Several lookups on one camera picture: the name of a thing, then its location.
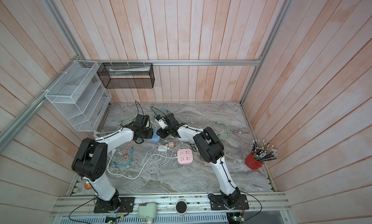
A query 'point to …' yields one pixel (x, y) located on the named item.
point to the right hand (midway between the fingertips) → (159, 130)
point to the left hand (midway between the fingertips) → (150, 135)
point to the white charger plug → (162, 148)
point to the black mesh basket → (127, 75)
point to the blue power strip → (155, 137)
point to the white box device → (148, 211)
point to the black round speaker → (181, 207)
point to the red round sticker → (87, 186)
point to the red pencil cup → (260, 154)
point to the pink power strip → (185, 156)
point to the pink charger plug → (171, 144)
